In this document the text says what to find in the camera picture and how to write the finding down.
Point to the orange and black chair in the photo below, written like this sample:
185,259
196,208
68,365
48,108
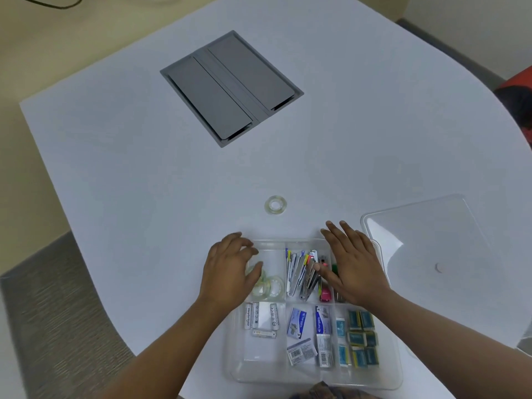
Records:
517,99

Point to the person's left forearm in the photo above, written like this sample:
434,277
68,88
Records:
178,349

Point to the pile of silver metal clippers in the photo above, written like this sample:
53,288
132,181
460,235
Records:
301,272

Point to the clear tape roll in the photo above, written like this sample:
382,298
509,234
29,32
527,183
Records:
261,290
258,270
275,286
284,204

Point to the dark blue staple box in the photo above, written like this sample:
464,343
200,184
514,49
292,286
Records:
322,320

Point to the white labelled staple box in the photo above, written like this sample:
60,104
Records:
301,353

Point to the person's right forearm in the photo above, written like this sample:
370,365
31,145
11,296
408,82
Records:
436,349

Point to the small pink stapler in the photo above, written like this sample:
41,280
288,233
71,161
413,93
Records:
325,295

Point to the person's patterned clothing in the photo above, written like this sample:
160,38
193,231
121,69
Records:
328,391

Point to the person's left thumb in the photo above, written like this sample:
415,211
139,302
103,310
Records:
255,276

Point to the pile of small blue boxes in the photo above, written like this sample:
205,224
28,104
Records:
359,338

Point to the clear plastic organizer tray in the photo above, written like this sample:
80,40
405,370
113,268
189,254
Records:
270,361

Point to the white battery pack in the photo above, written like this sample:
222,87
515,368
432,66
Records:
261,314

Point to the person's left hand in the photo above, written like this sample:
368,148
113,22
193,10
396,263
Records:
226,270

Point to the white battery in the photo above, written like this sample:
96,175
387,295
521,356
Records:
264,334
248,315
274,316

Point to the person's right thumb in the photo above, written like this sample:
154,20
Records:
326,272

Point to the clear plastic lid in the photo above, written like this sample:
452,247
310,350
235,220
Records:
440,253

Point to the person's right middle finger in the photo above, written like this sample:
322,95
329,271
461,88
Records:
337,234

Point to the person's right hand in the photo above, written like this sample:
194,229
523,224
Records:
359,270

